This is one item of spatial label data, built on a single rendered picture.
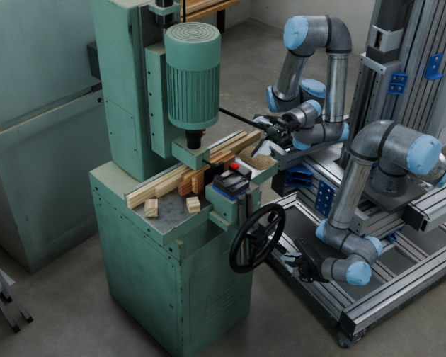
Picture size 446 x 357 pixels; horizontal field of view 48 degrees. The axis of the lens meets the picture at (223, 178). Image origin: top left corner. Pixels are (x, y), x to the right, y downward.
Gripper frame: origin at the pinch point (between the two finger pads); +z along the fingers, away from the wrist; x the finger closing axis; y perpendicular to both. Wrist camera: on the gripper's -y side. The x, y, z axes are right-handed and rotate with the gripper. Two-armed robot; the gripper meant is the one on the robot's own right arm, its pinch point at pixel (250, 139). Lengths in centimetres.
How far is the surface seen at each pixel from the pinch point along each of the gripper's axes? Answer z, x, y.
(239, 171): 8.2, 8.5, 2.8
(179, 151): 15.7, 7.3, -20.6
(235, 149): -9.4, 15.8, -16.0
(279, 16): -301, 82, -229
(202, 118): 15.3, -11.5, -7.8
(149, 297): 34, 78, -26
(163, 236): 40.8, 20.1, -0.7
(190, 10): -157, 38, -208
